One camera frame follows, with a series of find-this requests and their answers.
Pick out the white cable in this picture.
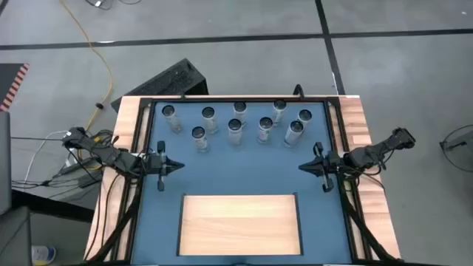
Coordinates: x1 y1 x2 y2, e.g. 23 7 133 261
23 129 70 185

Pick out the black mat with hazard stripes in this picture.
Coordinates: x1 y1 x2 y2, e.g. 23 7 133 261
0 62 30 112

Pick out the black floor cable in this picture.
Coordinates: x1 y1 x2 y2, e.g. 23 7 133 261
84 0 143 11

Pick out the light wooden board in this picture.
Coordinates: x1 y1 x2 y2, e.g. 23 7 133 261
176 191 304 257

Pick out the white Celsius Peach Vibe can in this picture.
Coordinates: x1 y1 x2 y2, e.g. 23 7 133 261
256 116 274 145

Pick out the white blue yellow bottle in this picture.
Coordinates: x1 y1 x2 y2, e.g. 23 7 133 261
31 245 57 266

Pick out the grey cabinet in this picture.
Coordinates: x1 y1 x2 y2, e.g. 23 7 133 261
0 111 13 216

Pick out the blue table mat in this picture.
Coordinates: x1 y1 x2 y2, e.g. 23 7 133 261
130 100 353 265

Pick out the clear tube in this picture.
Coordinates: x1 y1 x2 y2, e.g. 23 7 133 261
271 98 287 128
233 100 248 129
295 109 313 131
201 106 220 135
191 126 210 153

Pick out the yellow cable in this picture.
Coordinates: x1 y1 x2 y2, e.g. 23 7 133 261
58 0 114 173

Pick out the white Celsius beverage can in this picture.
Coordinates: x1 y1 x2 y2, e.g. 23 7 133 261
283 120 304 149

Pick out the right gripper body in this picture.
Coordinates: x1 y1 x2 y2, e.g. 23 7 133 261
313 142 347 194

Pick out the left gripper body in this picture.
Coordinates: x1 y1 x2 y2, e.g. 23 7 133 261
142 140 169 192

